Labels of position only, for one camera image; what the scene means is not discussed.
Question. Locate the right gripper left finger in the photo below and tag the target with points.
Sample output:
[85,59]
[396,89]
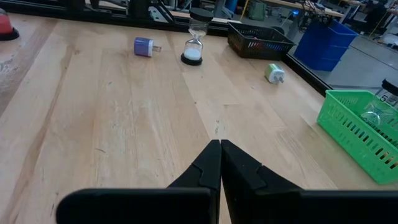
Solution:
[140,207]

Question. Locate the blue plastic bin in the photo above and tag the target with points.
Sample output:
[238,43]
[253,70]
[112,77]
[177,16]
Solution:
[323,43]

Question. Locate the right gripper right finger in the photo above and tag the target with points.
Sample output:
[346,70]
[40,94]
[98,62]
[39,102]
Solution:
[311,208]

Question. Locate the green plastic basket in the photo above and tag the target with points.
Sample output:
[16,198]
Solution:
[348,137]

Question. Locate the purple USB wall charger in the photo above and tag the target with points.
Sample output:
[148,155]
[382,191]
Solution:
[143,46]

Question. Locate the wooden workbench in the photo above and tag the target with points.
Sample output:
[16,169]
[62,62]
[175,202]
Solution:
[311,7]

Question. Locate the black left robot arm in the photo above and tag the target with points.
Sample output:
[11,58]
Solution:
[138,8]

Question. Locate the white sand hourglass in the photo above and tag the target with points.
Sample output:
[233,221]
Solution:
[192,54]

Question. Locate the black plastic basket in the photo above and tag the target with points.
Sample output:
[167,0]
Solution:
[258,43]

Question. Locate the green bag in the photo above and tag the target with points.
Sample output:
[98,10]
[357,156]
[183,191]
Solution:
[256,11]

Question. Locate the red sand hourglass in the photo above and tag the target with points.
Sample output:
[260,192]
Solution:
[4,26]

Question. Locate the green USB wall charger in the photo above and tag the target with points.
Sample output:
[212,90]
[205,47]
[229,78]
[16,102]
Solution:
[273,73]

